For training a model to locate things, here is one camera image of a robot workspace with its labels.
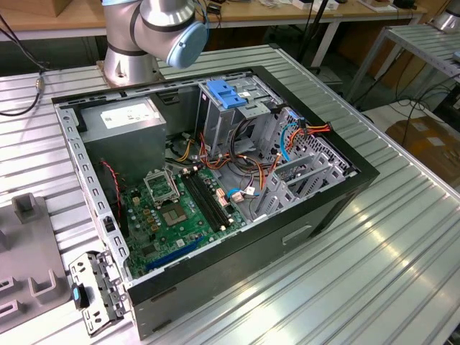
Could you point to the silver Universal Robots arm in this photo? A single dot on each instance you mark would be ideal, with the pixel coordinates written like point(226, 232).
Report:
point(143, 54)

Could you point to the perforated metal disk bay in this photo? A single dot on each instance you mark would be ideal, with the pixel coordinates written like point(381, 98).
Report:
point(316, 169)

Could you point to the black RAM slot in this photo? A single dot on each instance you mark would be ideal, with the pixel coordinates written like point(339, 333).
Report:
point(212, 199)
point(201, 203)

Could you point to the grey metal drive cage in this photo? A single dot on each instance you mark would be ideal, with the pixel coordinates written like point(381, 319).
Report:
point(219, 122)

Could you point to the green motherboard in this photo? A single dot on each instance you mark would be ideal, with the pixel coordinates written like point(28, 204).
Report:
point(194, 230)

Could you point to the CPU socket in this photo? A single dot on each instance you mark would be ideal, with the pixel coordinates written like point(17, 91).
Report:
point(173, 214)

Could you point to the blue drive cage latch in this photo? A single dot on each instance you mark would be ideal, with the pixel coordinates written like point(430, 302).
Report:
point(224, 95)

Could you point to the blue expansion slot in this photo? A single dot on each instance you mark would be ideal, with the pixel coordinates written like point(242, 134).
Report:
point(176, 251)

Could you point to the black open PC case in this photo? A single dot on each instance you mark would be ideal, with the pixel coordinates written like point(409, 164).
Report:
point(251, 266)

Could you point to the grey power supply unit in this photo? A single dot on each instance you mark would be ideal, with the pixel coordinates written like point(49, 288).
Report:
point(125, 143)

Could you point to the brown cardboard box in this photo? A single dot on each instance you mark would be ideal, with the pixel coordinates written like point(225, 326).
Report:
point(424, 140)

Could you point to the grey parts rack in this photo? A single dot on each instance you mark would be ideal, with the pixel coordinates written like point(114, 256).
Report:
point(32, 244)

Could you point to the wooden desk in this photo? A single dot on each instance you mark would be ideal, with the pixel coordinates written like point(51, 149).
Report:
point(72, 18)

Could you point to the metal slat side table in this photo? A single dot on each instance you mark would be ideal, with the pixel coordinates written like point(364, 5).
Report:
point(424, 46)

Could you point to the hinged metal slot bracket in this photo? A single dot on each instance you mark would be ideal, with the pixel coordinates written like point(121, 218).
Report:
point(104, 287)

